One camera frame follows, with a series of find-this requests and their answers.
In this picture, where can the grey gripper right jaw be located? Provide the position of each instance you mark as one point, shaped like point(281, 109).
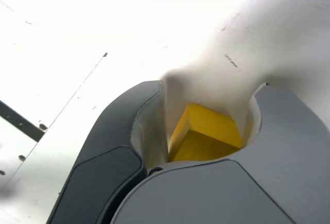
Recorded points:
point(232, 195)

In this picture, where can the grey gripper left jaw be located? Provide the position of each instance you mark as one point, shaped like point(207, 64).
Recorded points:
point(103, 157)

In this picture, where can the yellow cube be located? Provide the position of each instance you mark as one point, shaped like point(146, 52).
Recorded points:
point(206, 126)

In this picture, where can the black tape strip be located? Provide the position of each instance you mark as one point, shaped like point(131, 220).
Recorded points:
point(20, 123)

